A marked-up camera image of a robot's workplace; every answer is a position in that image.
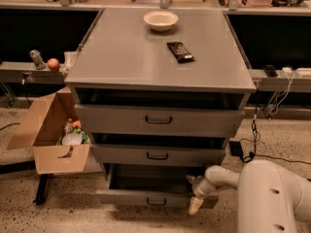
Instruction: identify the red apple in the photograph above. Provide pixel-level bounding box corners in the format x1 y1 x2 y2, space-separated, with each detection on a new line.
47 58 60 71

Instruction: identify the grey drawer cabinet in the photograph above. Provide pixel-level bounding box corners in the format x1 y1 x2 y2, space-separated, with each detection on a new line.
63 7 257 180

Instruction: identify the black cable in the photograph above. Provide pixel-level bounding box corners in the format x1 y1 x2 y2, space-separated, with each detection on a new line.
238 104 311 166

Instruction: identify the white bowl in box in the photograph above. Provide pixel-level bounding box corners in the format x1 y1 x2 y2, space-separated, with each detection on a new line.
61 133 83 146

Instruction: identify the grey bottom drawer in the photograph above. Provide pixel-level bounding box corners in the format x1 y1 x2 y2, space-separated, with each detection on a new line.
97 164 205 208

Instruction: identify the black power adapter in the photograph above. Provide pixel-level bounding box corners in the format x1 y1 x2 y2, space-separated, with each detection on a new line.
229 141 243 157

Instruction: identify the cardboard box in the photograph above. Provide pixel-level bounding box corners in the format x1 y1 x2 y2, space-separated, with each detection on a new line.
7 87 93 174

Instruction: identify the black remote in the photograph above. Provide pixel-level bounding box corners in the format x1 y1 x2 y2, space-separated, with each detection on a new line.
263 65 278 78

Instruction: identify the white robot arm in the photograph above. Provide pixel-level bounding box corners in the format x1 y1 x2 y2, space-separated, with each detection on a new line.
187 160 311 233

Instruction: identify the white power strip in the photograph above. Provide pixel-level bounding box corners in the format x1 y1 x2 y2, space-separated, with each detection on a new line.
295 68 311 78

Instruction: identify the black snack bar wrapper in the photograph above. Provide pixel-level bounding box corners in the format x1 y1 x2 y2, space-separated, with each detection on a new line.
167 42 194 63

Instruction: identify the grey drawer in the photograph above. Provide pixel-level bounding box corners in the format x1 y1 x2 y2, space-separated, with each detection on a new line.
75 104 244 138
97 164 205 208
91 144 225 167

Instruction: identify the grey middle drawer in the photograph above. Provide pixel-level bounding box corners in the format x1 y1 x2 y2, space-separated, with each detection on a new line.
91 144 225 167

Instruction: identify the black floor stand leg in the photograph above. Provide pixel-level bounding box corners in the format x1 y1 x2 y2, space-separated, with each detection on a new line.
0 160 48 205

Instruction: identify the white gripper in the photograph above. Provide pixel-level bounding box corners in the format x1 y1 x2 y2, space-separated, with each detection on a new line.
186 175 216 216

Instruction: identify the grey small figurine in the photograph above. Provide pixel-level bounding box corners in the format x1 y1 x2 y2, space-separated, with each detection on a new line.
29 50 46 70

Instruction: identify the grey top drawer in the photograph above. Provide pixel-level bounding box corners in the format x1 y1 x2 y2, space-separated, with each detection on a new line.
75 104 244 138

